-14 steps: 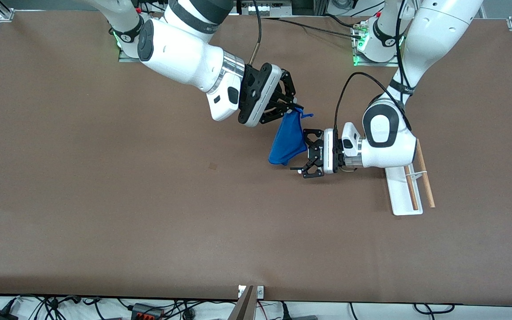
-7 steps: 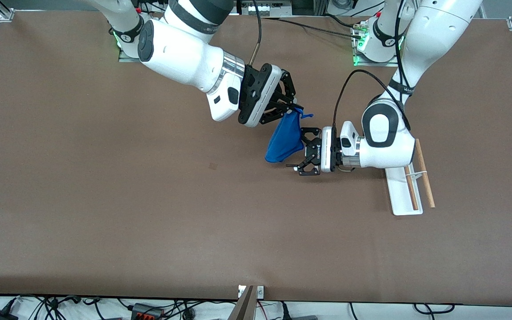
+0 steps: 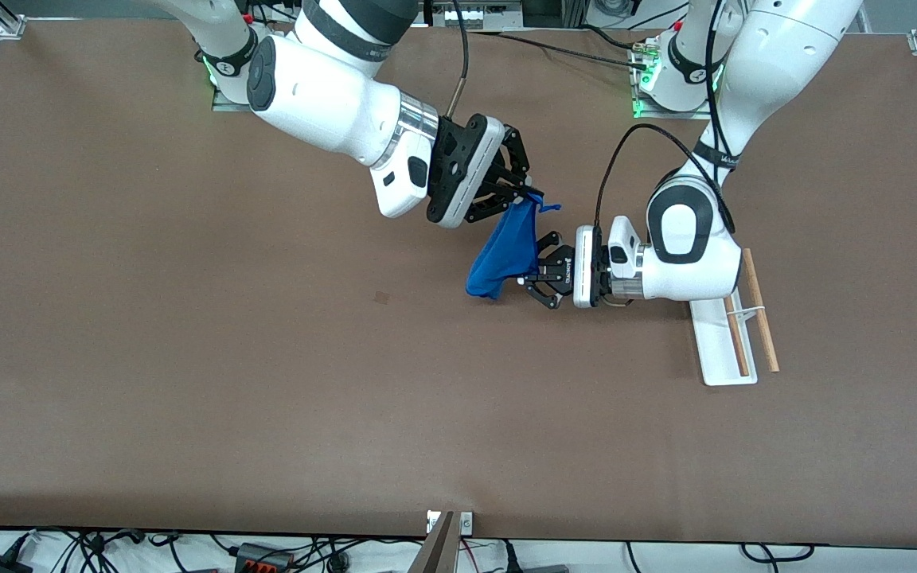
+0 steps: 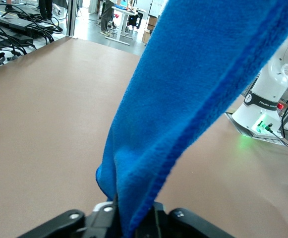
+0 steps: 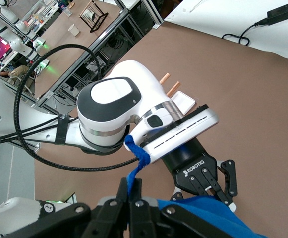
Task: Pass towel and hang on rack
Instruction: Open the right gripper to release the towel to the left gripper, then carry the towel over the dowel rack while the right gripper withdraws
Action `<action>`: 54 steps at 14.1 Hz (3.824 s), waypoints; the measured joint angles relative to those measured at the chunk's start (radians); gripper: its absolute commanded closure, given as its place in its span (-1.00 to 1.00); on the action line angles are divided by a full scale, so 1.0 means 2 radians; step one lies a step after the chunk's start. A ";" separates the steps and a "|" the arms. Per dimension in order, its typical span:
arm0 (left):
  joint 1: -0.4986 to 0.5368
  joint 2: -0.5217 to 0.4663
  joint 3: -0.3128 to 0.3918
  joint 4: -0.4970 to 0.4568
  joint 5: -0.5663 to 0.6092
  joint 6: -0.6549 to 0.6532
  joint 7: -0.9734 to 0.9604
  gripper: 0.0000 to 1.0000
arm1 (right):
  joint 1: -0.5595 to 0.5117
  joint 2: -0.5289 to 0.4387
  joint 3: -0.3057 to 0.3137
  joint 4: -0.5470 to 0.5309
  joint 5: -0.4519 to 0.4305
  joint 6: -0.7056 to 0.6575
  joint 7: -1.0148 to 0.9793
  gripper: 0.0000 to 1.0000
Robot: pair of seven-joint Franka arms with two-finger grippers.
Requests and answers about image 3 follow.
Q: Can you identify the blue towel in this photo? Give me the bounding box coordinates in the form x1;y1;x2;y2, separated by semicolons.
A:
466;191;561;301

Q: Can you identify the white rack with wooden rods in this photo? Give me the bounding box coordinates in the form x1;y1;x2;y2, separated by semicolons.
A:
689;248;780;387

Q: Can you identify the white power strip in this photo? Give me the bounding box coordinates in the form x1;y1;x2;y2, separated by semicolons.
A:
427;0;523;29

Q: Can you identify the black box with orange connectors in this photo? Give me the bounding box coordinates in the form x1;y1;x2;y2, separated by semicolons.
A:
234;544;294;573

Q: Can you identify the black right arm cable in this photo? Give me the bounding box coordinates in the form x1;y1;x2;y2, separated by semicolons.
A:
447;0;471;116

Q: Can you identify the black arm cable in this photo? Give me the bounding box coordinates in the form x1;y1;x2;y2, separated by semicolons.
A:
594;0;746;240
447;0;471;116

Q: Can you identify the long black table cable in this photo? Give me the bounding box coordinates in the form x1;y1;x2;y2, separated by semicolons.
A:
466;29;652;71

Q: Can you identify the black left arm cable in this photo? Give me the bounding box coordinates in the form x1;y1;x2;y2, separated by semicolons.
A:
594;0;746;240

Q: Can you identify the short black table cable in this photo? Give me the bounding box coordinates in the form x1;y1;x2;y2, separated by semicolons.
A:
582;24;642;52

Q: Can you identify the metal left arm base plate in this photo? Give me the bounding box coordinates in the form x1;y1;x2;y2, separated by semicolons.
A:
631;38;716;120

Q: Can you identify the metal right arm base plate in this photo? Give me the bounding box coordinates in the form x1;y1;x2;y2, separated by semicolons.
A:
212;84;259;112

